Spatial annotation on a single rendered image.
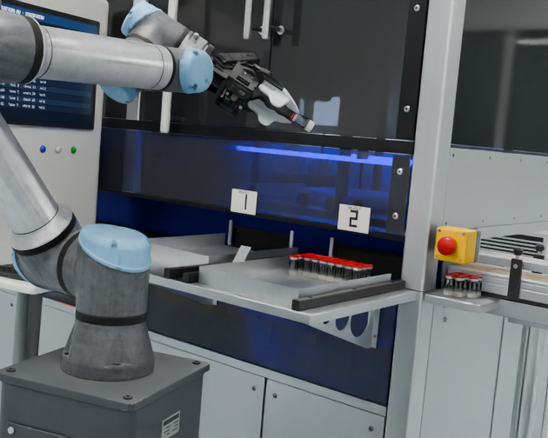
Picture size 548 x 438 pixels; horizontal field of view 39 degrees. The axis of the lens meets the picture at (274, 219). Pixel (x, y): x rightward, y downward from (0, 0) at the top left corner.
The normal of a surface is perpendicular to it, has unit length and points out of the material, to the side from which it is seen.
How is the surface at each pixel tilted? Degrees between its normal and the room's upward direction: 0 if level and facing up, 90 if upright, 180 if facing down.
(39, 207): 94
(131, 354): 73
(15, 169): 94
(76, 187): 90
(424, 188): 90
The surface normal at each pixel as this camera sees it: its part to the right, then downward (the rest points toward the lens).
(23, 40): 0.69, -0.02
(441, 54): -0.62, 0.03
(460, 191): 0.78, 0.13
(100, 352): 0.07, -0.19
